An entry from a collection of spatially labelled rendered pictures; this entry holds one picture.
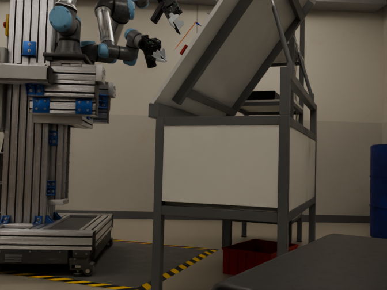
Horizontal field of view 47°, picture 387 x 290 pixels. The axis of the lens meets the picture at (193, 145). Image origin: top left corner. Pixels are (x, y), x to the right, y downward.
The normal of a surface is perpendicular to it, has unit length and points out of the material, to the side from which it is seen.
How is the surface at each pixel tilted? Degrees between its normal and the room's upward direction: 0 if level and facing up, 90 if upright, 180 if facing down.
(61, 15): 97
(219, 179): 90
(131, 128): 90
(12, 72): 90
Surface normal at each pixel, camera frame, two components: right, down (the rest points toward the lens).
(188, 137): -0.36, -0.05
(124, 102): 0.06, -0.04
